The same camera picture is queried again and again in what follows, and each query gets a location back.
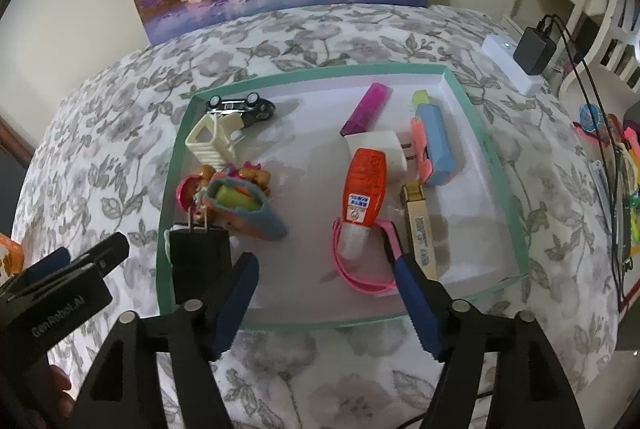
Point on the magenta plastic bar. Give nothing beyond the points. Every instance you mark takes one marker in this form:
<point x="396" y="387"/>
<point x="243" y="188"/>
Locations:
<point x="367" y="109"/>

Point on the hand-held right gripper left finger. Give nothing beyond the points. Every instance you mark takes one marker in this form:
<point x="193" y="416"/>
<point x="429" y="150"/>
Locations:
<point x="235" y="304"/>

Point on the pink and blue block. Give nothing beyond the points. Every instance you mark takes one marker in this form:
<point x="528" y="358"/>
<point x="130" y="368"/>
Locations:
<point x="250" y="221"/>

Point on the pink pup toy figure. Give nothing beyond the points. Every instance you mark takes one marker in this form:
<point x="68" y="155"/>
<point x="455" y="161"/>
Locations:
<point x="187" y="191"/>

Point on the blue pink yellow toy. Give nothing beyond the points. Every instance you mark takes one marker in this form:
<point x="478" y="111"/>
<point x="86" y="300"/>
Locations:
<point x="437" y="144"/>

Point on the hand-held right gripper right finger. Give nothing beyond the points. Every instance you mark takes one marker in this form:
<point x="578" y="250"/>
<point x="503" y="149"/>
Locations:
<point x="417" y="304"/>

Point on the brown wooden frame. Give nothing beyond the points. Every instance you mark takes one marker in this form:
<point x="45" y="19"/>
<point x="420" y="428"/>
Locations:
<point x="15" y="141"/>

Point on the black charger plug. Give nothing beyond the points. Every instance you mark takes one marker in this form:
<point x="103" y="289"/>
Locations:
<point x="197" y="259"/>

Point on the white power strip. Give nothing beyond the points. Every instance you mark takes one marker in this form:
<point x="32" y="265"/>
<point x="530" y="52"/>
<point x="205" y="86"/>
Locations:
<point x="500" y="51"/>

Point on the person's left hand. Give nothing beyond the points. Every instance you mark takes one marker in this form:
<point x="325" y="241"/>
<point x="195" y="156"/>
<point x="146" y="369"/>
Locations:
<point x="59" y="384"/>

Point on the black toy car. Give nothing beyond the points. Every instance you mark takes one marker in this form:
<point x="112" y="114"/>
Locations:
<point x="255" y="109"/>

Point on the beige building block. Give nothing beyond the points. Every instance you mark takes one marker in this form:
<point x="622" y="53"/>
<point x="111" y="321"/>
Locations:
<point x="420" y="229"/>

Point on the blue round tag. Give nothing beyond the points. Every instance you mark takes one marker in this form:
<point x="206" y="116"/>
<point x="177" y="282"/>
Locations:
<point x="592" y="115"/>

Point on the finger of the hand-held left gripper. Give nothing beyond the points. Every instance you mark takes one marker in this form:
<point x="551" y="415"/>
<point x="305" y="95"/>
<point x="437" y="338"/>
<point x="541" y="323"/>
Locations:
<point x="47" y="265"/>
<point x="107" y="254"/>

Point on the white box with teal rim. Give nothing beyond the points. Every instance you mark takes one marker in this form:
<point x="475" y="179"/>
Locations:
<point x="320" y="189"/>

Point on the colourful stationery bundle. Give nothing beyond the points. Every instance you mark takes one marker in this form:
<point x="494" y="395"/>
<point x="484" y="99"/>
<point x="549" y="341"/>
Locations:
<point x="632" y="189"/>

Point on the pink smartwatch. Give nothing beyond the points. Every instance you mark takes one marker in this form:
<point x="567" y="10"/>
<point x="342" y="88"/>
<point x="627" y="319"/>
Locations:
<point x="372" y="288"/>

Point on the black power adapter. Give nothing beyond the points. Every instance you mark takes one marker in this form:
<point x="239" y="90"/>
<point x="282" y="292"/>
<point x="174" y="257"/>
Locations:
<point x="535" y="51"/>

